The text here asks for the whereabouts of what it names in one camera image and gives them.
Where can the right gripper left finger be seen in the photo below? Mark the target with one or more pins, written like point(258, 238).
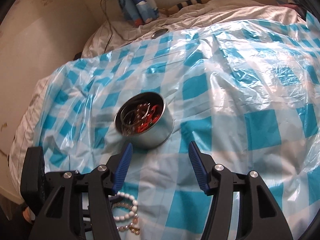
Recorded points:
point(118, 164)

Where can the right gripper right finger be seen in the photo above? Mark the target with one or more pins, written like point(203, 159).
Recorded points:
point(260, 216)

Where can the jewelry pile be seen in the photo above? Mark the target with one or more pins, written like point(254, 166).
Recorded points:
point(139, 116)

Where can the round silver metal tin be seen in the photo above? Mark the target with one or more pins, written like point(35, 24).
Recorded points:
point(158, 133)

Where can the blue checkered plastic sheet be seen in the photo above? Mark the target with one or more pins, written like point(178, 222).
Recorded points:
point(247, 92)

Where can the round tin lid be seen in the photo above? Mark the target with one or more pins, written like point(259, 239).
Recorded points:
point(159, 33)

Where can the striped pillow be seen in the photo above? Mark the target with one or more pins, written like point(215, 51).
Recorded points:
point(190, 3)

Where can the blue cartoon curtain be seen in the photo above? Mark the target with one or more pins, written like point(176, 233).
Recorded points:
point(139, 12)

